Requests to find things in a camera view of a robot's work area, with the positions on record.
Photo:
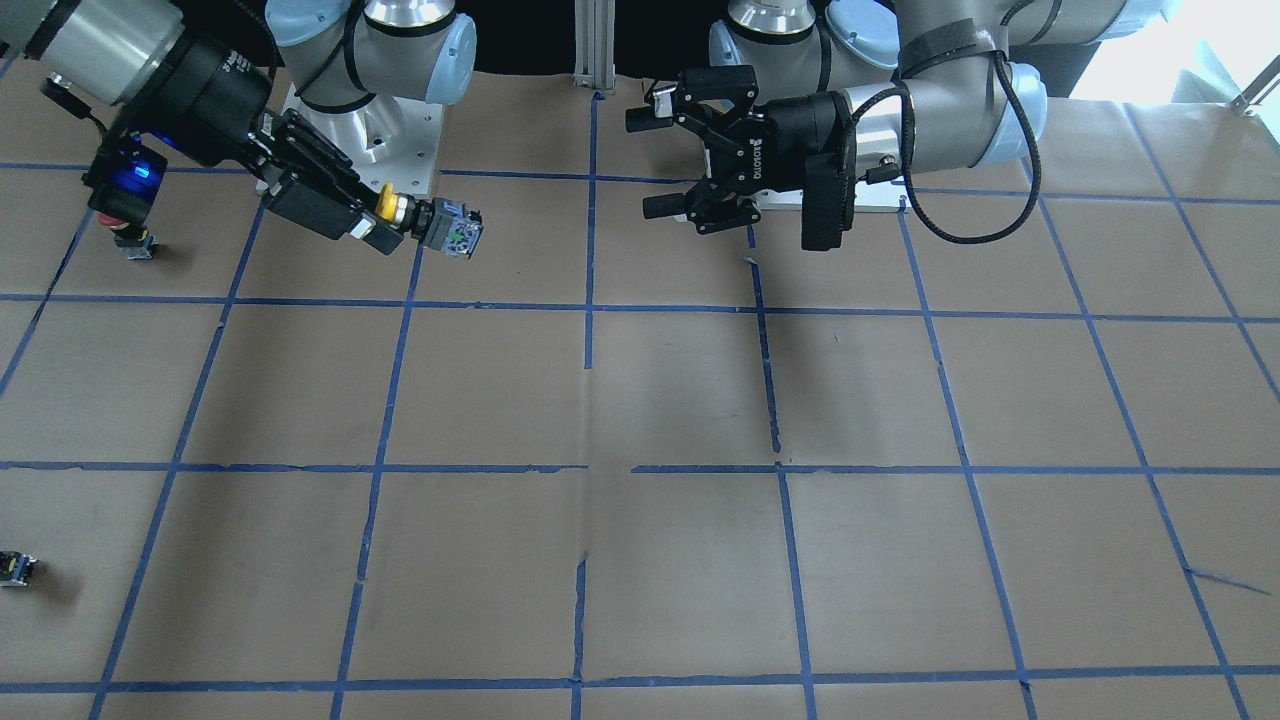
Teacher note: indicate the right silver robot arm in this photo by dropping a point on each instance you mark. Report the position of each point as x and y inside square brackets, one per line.
[411, 49]

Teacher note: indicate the red push button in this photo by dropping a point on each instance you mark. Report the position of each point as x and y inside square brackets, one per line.
[135, 241]

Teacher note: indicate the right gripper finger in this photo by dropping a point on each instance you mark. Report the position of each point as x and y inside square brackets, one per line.
[348, 210]
[293, 145]

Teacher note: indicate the aluminium frame post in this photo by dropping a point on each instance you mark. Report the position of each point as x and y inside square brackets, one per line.
[594, 45]

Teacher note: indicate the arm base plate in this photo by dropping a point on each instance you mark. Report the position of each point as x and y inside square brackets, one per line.
[880, 198]
[387, 139]

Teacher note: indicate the yellow push button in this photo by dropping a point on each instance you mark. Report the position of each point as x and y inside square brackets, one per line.
[438, 224]

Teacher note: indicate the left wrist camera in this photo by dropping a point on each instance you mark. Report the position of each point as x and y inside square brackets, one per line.
[833, 131]

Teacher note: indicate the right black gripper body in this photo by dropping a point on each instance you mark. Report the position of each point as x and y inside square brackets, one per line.
[213, 97]

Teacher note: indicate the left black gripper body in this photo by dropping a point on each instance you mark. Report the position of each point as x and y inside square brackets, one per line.
[798, 128]

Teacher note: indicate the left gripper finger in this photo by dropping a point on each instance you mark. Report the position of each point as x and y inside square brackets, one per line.
[712, 205]
[703, 99]

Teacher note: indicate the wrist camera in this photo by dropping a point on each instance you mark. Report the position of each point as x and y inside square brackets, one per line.
[124, 179]
[833, 131]

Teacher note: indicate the small black switch block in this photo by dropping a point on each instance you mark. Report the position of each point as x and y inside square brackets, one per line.
[17, 568]

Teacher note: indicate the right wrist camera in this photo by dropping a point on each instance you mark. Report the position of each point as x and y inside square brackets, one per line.
[124, 179]

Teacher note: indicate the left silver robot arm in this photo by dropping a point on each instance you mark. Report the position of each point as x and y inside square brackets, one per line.
[931, 84]

